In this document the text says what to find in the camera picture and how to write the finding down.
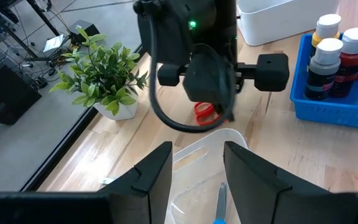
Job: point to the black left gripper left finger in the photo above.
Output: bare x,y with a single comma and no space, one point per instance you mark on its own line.
73,208

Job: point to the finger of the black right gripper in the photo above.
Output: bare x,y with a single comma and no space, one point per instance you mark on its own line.
171,75
272,73

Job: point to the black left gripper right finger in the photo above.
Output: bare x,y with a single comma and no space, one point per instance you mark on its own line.
291,205

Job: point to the grey black paint bottle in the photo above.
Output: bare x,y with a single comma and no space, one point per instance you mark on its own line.
322,77

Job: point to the yellow paint bottle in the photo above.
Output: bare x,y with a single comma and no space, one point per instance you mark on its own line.
328,26

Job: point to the dark red paint bottle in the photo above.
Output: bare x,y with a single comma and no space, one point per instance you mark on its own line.
351,62

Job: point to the white plastic bin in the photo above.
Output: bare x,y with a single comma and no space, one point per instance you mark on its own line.
275,28

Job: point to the small green potted plant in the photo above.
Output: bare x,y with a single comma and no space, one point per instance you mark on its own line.
104,74

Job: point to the blue plastic basket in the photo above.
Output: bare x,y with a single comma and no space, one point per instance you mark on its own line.
331,112

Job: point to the small black floor box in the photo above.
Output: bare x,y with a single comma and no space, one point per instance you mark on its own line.
84,29

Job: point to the clear plastic container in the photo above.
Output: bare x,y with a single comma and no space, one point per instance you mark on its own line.
194,186

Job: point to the white floor paper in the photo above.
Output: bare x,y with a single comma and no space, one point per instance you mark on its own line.
54,43

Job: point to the black equipment case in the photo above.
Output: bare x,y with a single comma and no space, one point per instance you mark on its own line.
8,93

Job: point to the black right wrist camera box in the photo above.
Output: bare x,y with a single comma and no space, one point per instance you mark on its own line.
207,77

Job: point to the black aluminium table frame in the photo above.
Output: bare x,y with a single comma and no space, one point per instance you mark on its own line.
61,146

